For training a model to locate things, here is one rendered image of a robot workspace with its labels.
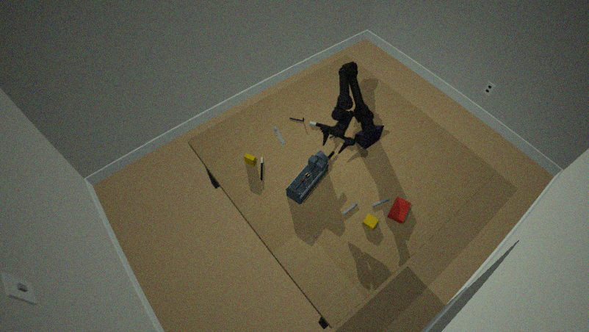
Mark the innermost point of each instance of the red rectangular block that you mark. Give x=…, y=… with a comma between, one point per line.
x=399, y=210

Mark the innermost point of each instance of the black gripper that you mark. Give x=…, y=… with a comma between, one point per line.
x=326, y=129

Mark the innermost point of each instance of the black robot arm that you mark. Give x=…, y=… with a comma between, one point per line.
x=347, y=80

